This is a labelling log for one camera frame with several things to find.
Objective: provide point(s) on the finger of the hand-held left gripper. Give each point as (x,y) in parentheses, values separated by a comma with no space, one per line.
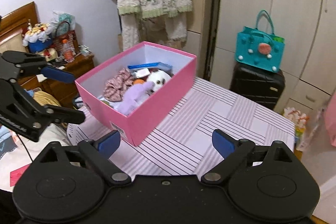
(65,113)
(57,74)

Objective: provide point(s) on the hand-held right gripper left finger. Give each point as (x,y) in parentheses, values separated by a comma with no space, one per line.
(110,142)

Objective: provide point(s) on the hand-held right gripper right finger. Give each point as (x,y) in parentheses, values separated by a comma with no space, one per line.
(223,144)

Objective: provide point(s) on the purple plush toy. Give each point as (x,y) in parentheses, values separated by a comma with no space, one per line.
(131,100)

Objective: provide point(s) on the pink floral cloth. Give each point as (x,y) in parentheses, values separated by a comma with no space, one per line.
(115,85)

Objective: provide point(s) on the pink cardboard box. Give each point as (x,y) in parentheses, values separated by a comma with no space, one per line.
(162,108)

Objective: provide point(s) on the orange ball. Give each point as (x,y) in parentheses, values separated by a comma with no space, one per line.
(137,81)

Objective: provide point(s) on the small white packet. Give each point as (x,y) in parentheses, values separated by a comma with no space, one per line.
(143,73)

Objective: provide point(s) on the panda plush toy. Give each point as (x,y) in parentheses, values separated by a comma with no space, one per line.
(157,79)

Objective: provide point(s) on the blue packet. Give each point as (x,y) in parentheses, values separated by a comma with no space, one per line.
(144,66)

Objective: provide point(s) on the cream handbag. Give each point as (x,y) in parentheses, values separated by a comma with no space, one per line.
(51,54)

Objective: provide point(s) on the wooden nightstand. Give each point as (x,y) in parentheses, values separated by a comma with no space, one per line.
(78,66)

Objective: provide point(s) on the yellow cloth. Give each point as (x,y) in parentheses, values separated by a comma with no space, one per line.
(47,99)

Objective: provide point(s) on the orange drink bottle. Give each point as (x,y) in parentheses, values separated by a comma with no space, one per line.
(68,52)

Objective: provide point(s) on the striped tablecloth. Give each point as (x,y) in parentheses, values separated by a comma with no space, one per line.
(210,113)

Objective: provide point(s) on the woven basket bag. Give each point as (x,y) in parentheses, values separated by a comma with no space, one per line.
(69,35)

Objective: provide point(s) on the flower bouquet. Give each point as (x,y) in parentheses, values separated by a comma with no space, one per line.
(36,37)

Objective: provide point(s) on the clear plastic bag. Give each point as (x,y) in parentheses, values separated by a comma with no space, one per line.
(63,16)

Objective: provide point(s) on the black suitcase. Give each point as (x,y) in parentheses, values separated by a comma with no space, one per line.
(252,87)

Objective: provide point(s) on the wooden headboard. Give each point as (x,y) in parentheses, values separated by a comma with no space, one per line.
(18,19)

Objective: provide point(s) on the colourful gift bag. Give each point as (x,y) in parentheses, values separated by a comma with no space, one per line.
(296,119)

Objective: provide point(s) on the fluffy white pajama pants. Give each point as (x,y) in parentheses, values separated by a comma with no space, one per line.
(130,29)

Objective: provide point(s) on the teal tote bag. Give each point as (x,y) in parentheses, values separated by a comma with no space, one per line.
(252,50)

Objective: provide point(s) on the pink shopping bag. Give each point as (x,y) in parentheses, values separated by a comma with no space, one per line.
(331,121)

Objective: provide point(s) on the black clothes rack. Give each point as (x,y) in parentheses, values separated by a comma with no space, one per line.
(215,3)

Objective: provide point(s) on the grey wardrobe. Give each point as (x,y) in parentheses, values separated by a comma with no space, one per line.
(294,16)

